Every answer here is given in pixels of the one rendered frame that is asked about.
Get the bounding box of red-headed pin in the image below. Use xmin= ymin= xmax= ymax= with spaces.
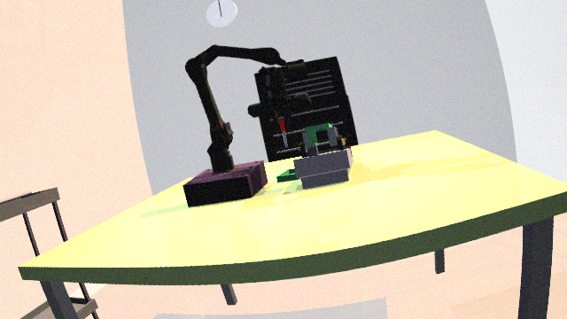
xmin=279 ymin=119 xmax=288 ymax=148

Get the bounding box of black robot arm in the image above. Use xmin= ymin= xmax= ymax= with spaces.
xmin=185 ymin=44 xmax=308 ymax=175

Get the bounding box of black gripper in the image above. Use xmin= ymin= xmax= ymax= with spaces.
xmin=248 ymin=81 xmax=311 ymax=133

